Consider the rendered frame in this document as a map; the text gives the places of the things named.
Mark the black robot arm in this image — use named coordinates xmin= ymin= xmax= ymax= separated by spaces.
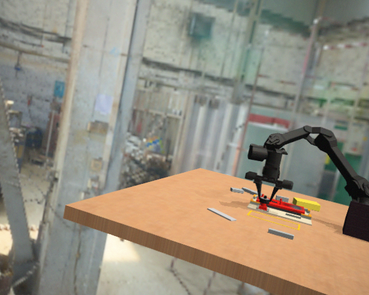
xmin=247 ymin=125 xmax=369 ymax=205

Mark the yellow flat block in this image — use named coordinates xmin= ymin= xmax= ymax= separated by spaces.
xmin=293 ymin=197 xmax=321 ymax=211

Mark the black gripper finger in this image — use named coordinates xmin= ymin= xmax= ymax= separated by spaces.
xmin=253 ymin=182 xmax=263 ymax=199
xmin=270 ymin=186 xmax=282 ymax=203

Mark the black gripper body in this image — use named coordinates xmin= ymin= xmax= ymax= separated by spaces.
xmin=245 ymin=162 xmax=293 ymax=190

